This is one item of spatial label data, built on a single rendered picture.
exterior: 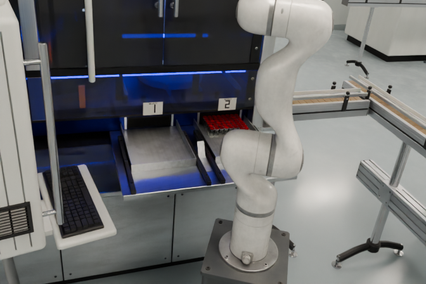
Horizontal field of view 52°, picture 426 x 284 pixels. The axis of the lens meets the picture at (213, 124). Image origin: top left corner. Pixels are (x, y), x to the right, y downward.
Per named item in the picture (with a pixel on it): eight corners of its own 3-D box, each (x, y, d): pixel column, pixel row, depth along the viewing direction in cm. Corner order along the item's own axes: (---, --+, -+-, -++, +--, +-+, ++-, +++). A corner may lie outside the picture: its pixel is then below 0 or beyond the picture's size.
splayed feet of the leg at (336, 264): (328, 261, 257) (333, 243, 251) (397, 248, 273) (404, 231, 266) (335, 271, 251) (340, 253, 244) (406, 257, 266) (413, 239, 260)
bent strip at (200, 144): (196, 153, 185) (196, 141, 182) (203, 152, 186) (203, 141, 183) (205, 172, 173) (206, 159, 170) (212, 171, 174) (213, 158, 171)
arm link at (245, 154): (274, 220, 125) (288, 149, 114) (210, 209, 127) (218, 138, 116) (276, 196, 135) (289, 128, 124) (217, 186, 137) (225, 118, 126)
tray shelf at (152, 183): (109, 134, 196) (109, 131, 195) (252, 123, 217) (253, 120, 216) (123, 200, 156) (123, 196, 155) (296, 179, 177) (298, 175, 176)
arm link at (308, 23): (246, 156, 131) (300, 165, 129) (241, 180, 121) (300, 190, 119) (269, -13, 106) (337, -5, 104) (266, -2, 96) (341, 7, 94)
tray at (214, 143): (193, 125, 207) (193, 118, 205) (243, 121, 215) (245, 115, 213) (215, 163, 179) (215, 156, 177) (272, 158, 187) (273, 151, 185)
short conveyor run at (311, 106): (253, 125, 220) (258, 97, 212) (243, 112, 232) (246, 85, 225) (368, 116, 240) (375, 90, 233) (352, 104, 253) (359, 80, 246)
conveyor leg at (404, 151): (360, 245, 261) (396, 134, 225) (373, 243, 263) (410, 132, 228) (369, 256, 253) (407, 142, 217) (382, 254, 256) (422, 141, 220)
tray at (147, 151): (120, 130, 197) (120, 123, 195) (176, 126, 204) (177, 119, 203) (131, 172, 168) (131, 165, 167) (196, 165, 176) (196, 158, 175)
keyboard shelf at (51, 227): (14, 182, 173) (14, 176, 172) (85, 168, 186) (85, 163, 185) (32, 259, 139) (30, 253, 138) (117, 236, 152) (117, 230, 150)
